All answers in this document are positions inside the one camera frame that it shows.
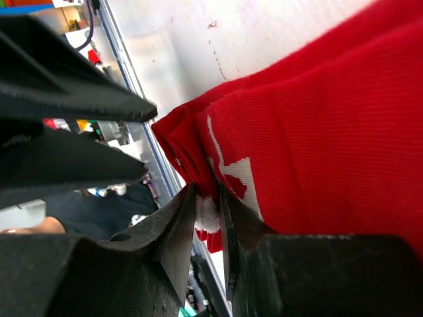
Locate aluminium front rail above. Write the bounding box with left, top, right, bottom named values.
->
left=95, top=0, right=232, bottom=317

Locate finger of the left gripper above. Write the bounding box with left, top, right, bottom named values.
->
left=1, top=128, right=147, bottom=208
left=1, top=15, right=157, bottom=123

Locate operator dark shirt torso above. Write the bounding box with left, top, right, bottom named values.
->
left=44, top=183, right=158, bottom=240

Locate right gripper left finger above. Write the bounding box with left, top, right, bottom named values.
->
left=1, top=185, right=196, bottom=316

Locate red patterned sock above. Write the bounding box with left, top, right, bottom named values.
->
left=152, top=1, right=422, bottom=254

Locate operator hand lower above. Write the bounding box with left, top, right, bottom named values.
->
left=1, top=217, right=66, bottom=234

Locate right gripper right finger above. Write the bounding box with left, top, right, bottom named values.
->
left=219, top=188, right=422, bottom=316

